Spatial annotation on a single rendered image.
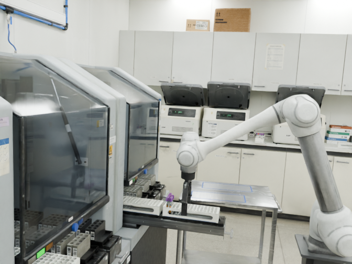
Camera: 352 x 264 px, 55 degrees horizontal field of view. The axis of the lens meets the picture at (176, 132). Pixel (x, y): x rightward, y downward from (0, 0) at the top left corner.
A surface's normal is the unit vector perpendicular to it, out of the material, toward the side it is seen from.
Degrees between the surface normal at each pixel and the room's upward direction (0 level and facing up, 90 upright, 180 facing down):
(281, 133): 90
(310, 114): 84
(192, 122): 90
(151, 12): 90
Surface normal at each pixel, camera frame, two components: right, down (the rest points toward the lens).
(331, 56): -0.21, 0.12
